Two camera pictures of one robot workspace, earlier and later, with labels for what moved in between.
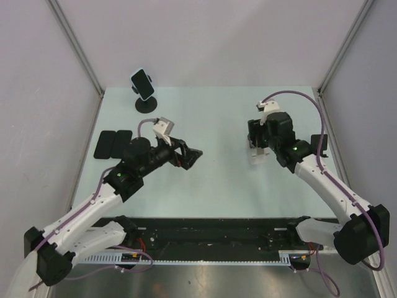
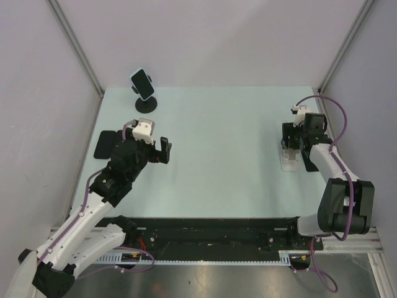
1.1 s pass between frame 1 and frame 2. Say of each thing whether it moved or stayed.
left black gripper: moved
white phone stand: moved
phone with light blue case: stayed
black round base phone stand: stayed
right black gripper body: moved
